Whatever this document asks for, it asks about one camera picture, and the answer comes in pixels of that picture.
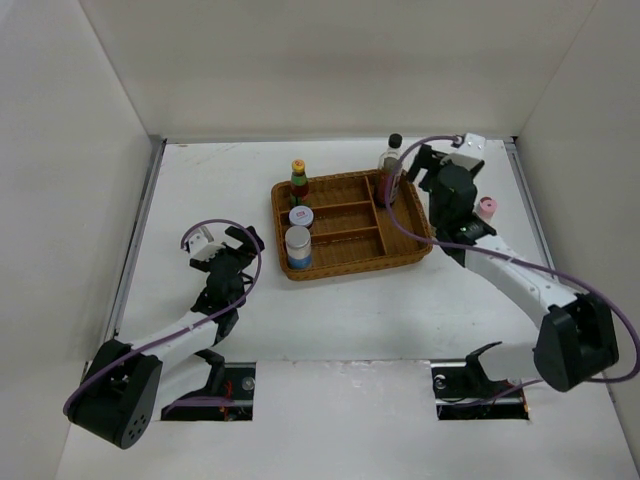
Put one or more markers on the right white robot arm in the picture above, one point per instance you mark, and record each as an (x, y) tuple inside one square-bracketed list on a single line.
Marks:
[(576, 336)]

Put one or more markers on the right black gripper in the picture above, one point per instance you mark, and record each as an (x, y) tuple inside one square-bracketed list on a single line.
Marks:
[(427, 158)]

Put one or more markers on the silver-capped blue label shaker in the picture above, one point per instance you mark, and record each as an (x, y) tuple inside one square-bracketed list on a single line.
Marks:
[(298, 247)]

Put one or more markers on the tall dark soy sauce bottle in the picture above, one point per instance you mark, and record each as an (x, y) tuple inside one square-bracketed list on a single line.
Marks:
[(386, 178)]

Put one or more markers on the woven wicker divided tray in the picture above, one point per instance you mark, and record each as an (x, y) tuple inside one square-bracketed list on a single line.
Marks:
[(350, 233)]

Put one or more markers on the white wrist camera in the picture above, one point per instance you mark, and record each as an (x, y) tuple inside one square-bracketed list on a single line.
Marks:
[(470, 152), (201, 245)]

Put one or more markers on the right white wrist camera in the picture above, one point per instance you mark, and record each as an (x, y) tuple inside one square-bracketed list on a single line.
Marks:
[(470, 152)]

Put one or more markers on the small jar white lid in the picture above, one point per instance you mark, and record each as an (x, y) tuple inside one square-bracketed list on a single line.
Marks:
[(302, 216)]

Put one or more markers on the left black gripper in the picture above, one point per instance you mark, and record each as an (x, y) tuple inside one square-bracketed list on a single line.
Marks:
[(245, 257)]

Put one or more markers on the red sauce bottle green label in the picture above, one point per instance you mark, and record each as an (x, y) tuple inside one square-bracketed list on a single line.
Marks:
[(299, 185)]

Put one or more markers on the pink-capped spice bottle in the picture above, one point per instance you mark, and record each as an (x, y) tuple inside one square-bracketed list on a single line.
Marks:
[(486, 208)]

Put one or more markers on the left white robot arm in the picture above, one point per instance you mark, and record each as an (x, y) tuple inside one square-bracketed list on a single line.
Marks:
[(116, 398)]

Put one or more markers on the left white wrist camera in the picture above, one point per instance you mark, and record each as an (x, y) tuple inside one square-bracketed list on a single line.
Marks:
[(201, 245)]

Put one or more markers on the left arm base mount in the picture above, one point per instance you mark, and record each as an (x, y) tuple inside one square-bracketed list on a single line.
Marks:
[(206, 387)]

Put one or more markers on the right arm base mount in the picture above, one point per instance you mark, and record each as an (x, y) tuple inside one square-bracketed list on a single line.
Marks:
[(463, 391)]

